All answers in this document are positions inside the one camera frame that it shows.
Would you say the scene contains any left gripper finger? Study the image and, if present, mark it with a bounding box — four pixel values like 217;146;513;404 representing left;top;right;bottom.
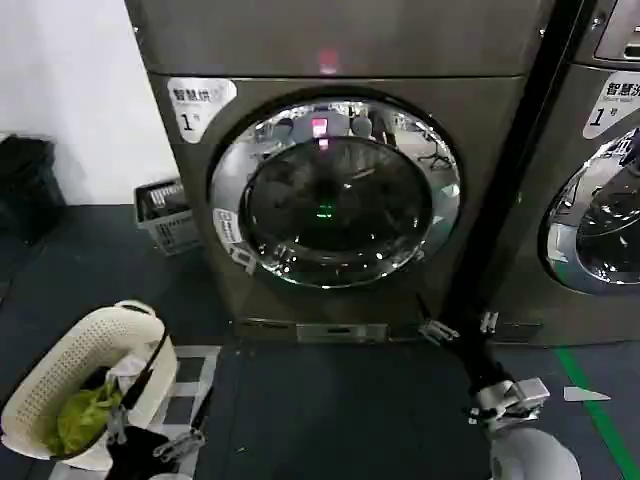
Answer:
105;328;171;447
151;389;217;462

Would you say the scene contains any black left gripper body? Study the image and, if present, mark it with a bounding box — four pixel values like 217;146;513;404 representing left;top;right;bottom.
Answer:
107;423;176;480

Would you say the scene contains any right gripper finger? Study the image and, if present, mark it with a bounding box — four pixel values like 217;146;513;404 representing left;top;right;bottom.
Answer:
413;293;461;347
477;308;502;335

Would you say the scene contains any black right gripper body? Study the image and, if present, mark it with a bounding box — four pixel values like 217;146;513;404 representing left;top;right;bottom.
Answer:
449;317;509;399

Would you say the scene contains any green garment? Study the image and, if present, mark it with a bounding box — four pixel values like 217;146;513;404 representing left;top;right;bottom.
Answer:
55;379;126;457

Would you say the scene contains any black garment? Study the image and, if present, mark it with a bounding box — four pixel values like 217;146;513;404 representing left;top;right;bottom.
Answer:
82;367;120;392

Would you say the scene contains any grey dryer with label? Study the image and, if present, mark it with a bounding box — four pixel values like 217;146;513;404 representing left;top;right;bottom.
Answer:
492;0;640;349
122;0;551;351

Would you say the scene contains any white garment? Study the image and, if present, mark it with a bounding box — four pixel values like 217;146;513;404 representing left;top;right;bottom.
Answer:
107;339;161;396

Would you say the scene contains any white perforated laundry basket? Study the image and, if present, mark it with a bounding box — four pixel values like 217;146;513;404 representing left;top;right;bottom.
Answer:
0;299;179;469

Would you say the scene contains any white paper scrap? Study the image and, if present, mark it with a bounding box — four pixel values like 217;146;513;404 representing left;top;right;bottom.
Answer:
563;385;612;403

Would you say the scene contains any round glass dryer door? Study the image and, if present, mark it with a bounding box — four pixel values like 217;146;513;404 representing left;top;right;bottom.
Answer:
537;127;640;296
207;94;461;290

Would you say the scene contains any grey plastic crate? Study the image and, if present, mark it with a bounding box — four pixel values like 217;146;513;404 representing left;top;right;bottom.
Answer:
133;177;201;257

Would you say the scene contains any white door sticker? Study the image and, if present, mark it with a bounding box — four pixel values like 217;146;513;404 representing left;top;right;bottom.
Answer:
212;207;256;274

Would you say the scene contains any white number label sticker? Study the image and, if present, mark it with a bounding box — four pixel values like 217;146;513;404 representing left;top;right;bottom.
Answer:
167;77;239;146
582;69;640;141

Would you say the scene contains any black bin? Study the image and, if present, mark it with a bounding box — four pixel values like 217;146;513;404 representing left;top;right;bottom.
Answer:
0;133;69;234

